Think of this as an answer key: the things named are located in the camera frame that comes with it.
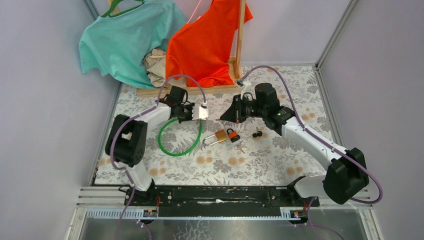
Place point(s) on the beige crumpled cloth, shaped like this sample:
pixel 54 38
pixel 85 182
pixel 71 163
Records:
pixel 155 65

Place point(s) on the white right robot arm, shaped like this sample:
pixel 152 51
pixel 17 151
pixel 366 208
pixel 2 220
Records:
pixel 345 175

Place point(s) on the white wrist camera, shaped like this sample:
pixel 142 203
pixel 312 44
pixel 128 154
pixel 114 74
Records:
pixel 200 111
pixel 244 85

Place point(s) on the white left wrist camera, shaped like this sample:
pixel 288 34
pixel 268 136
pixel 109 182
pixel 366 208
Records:
pixel 200 111

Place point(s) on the teal t-shirt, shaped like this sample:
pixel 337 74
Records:
pixel 117 45

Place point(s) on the green cable lock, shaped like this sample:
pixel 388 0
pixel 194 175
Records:
pixel 177 141

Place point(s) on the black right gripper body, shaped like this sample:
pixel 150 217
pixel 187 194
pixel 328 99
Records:
pixel 244 109

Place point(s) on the slotted metal cable rail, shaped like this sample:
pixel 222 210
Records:
pixel 151 214

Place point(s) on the pink clothes hanger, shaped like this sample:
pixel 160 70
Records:
pixel 194 11

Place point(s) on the green clothes hanger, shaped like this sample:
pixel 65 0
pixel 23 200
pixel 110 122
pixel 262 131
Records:
pixel 114 8

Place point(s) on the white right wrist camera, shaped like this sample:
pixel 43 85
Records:
pixel 244 85

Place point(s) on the orange t-shirt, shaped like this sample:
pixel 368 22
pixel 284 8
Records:
pixel 202 49

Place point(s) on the brass padlock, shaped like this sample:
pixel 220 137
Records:
pixel 218 137

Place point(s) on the orange black padlock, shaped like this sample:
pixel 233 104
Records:
pixel 233 135

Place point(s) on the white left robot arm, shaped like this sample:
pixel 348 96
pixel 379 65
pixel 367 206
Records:
pixel 126 143

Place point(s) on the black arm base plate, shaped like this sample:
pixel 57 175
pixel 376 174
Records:
pixel 218 200

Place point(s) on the wooden clothes rack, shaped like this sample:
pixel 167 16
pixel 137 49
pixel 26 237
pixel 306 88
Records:
pixel 234 62

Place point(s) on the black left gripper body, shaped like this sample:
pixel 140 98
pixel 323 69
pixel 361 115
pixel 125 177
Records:
pixel 184 113

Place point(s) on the silver keys bunch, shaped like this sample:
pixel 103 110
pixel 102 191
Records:
pixel 241 146

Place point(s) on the black head keys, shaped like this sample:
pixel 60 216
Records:
pixel 258 133

